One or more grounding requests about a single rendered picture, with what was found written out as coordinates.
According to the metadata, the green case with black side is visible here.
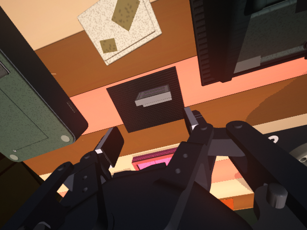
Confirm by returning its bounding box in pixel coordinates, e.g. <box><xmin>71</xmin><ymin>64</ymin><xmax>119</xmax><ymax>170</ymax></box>
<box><xmin>0</xmin><ymin>6</ymin><xmax>89</xmax><ymax>162</ymax></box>

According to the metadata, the black flat plate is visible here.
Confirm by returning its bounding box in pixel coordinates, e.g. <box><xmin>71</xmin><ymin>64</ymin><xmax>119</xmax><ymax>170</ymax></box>
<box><xmin>260</xmin><ymin>130</ymin><xmax>307</xmax><ymax>170</ymax></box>

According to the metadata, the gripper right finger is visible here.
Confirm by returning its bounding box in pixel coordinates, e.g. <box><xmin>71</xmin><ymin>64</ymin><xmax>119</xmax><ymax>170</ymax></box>
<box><xmin>153</xmin><ymin>107</ymin><xmax>307</xmax><ymax>227</ymax></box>

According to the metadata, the magenta tray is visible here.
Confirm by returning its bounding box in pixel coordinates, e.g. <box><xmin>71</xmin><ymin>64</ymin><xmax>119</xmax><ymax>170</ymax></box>
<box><xmin>131</xmin><ymin>148</ymin><xmax>178</xmax><ymax>172</ymax></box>

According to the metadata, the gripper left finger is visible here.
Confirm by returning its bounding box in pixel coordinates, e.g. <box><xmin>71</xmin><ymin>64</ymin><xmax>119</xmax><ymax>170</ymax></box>
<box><xmin>1</xmin><ymin>126</ymin><xmax>125</xmax><ymax>230</ymax></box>

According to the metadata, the grey gauge tray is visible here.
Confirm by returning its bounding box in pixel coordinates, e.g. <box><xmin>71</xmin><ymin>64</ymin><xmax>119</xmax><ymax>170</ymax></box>
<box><xmin>134</xmin><ymin>84</ymin><xmax>173</xmax><ymax>108</ymax></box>

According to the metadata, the cream speckled paper sheet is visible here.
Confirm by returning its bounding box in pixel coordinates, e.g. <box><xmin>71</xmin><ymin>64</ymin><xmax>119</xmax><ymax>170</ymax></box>
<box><xmin>77</xmin><ymin>0</ymin><xmax>163</xmax><ymax>66</ymax></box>

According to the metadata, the orange block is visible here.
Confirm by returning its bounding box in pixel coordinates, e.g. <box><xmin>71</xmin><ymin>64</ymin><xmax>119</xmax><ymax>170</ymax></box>
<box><xmin>220</xmin><ymin>198</ymin><xmax>235</xmax><ymax>211</ymax></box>

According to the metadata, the grey round disc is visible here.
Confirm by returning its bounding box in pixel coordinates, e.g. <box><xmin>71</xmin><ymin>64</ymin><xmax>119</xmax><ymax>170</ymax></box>
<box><xmin>289</xmin><ymin>146</ymin><xmax>307</xmax><ymax>167</ymax></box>

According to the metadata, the black typewriter body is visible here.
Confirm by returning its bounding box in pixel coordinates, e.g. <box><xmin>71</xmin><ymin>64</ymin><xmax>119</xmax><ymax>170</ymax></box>
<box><xmin>189</xmin><ymin>0</ymin><xmax>307</xmax><ymax>87</ymax></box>

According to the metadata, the small olive speckled card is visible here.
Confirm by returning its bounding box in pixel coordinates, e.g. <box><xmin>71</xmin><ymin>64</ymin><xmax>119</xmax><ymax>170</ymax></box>
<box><xmin>99</xmin><ymin>38</ymin><xmax>118</xmax><ymax>55</ymax></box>

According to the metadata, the large olive speckled card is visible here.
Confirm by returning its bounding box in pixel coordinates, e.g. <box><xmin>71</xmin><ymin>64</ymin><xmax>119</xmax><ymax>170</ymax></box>
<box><xmin>111</xmin><ymin>0</ymin><xmax>141</xmax><ymax>32</ymax></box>

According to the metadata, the black ribbed mat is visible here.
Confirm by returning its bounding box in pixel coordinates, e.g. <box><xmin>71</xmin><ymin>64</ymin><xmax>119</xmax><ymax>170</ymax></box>
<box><xmin>106</xmin><ymin>66</ymin><xmax>185</xmax><ymax>133</ymax></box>

